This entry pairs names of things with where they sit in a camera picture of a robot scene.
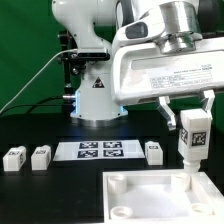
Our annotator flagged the black cable left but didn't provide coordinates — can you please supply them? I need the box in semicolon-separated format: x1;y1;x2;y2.
0;95;74;118

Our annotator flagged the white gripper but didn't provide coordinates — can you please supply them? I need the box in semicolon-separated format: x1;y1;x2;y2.
111;37;224;131

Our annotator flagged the white marker sheet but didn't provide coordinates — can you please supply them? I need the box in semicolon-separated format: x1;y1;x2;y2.
54;140;144;161

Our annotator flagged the white obstacle rail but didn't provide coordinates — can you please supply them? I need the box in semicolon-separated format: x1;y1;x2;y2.
197;172;224;216

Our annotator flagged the white square tabletop part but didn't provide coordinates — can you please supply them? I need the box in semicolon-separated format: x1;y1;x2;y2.
103;170;224;224

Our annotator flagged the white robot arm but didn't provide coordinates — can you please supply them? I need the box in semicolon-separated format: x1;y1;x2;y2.
52;0;224;129

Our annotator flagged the white cable left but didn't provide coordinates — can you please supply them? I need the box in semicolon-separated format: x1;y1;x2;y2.
0;49;78;115

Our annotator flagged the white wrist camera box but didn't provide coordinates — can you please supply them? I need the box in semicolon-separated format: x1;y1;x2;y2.
112;7;165;51

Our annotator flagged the black camera stand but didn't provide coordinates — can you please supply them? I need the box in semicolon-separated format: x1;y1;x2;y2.
57;31;86;117

